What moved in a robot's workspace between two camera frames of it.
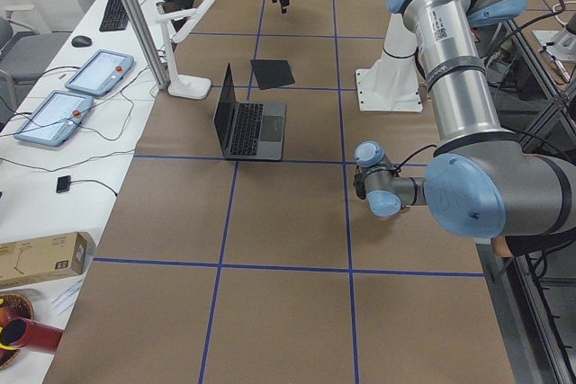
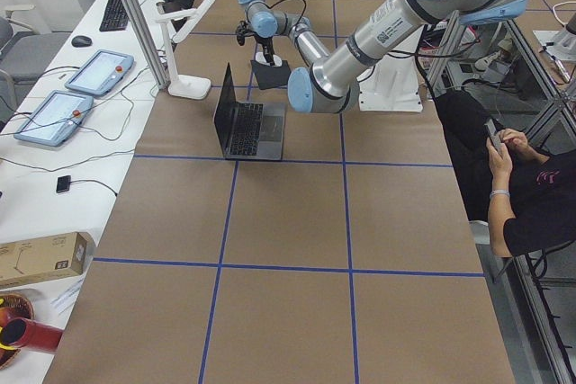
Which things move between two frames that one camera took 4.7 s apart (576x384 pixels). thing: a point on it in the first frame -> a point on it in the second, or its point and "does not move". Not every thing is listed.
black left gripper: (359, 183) -> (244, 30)
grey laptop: (248, 130) does not move
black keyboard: (115, 15) does not move
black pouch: (272, 74) does not move
